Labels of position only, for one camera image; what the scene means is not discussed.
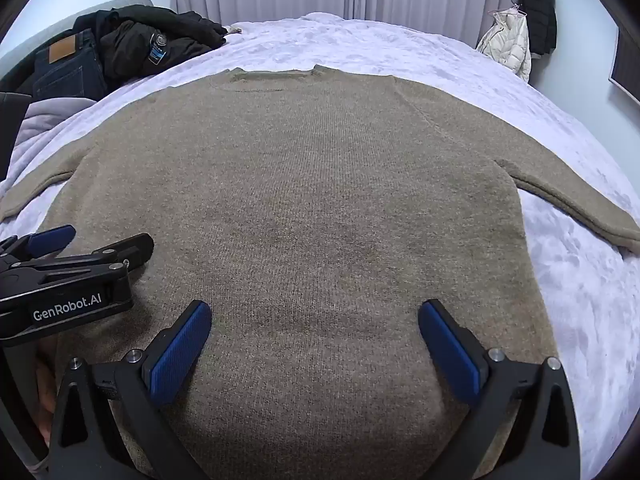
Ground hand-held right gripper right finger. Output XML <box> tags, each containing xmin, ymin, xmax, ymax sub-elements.
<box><xmin>417</xmin><ymin>299</ymin><xmax>583</xmax><ymax>480</ymax></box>

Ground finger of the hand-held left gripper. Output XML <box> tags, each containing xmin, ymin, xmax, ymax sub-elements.
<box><xmin>0</xmin><ymin>232</ymin><xmax>155</xmax><ymax>287</ymax></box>
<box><xmin>0</xmin><ymin>225</ymin><xmax>77</xmax><ymax>267</ymax></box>

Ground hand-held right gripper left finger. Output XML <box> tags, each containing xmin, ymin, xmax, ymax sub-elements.
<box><xmin>47</xmin><ymin>299</ymin><xmax>213</xmax><ymax>480</ymax></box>

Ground brown knit sweater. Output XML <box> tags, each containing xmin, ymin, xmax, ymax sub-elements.
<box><xmin>0</xmin><ymin>64</ymin><xmax>640</xmax><ymax>480</ymax></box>

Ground person's left hand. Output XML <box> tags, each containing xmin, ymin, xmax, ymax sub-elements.
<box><xmin>35</xmin><ymin>335</ymin><xmax>60</xmax><ymax>441</ymax></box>

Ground grey fleece blanket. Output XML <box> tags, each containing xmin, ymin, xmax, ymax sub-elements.
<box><xmin>0</xmin><ymin>97</ymin><xmax>96</xmax><ymax>186</ymax></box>

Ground dark grey object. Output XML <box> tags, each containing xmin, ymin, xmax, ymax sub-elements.
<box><xmin>0</xmin><ymin>91</ymin><xmax>28</xmax><ymax>181</ymax></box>

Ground dark blue jeans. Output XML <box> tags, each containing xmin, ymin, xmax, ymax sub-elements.
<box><xmin>31</xmin><ymin>29</ymin><xmax>108</xmax><ymax>103</ymax></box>

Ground black jacket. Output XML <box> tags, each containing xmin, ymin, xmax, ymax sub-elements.
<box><xmin>74</xmin><ymin>4</ymin><xmax>228</xmax><ymax>81</ymax></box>

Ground lavender bed blanket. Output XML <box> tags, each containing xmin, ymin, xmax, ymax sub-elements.
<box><xmin>0</xmin><ymin>11</ymin><xmax>640</xmax><ymax>480</ymax></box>

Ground cream puffer jacket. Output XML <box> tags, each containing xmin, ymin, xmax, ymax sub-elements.
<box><xmin>476</xmin><ymin>5</ymin><xmax>532</xmax><ymax>83</ymax></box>

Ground black hanging coat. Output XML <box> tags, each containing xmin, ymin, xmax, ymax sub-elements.
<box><xmin>514</xmin><ymin>0</ymin><xmax>558</xmax><ymax>56</ymax></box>

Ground dark wall frame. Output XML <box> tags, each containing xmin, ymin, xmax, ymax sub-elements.
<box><xmin>607</xmin><ymin>10</ymin><xmax>640</xmax><ymax>98</ymax></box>

